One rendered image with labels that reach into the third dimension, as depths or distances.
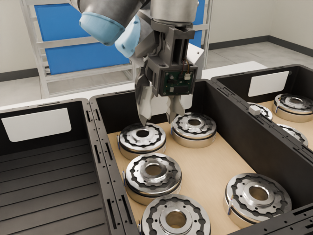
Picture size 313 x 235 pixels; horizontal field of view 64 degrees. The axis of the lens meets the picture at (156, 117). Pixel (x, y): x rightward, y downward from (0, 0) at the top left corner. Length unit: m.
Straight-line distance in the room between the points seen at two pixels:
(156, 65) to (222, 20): 3.59
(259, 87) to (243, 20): 3.52
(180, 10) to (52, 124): 0.35
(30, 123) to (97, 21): 0.26
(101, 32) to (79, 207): 0.31
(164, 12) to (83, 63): 1.99
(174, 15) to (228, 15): 3.63
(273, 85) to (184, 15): 0.44
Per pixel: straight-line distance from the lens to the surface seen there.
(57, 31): 2.27
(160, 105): 0.61
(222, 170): 0.53
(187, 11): 0.42
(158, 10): 0.42
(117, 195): 0.34
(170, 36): 0.41
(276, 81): 0.79
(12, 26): 3.16
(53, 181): 0.53
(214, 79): 0.65
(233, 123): 0.57
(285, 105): 0.74
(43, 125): 0.59
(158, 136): 0.54
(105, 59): 2.40
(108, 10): 0.48
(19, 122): 0.58
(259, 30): 4.52
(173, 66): 0.41
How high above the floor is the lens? 1.19
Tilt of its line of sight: 33 degrees down
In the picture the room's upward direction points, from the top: straight up
